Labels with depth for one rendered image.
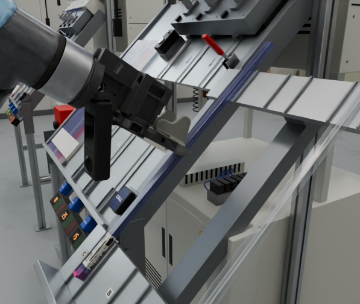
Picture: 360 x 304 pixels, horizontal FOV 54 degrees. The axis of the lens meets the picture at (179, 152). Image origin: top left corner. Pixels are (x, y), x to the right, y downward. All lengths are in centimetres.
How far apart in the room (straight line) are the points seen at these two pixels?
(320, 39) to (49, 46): 63
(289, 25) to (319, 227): 61
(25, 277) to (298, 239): 133
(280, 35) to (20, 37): 58
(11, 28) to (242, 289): 47
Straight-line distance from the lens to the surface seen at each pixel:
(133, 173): 79
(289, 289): 114
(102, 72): 46
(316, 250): 120
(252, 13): 85
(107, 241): 57
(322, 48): 89
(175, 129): 53
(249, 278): 59
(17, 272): 197
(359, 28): 106
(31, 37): 43
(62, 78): 44
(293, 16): 88
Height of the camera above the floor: 109
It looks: 18 degrees down
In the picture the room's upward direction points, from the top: straight up
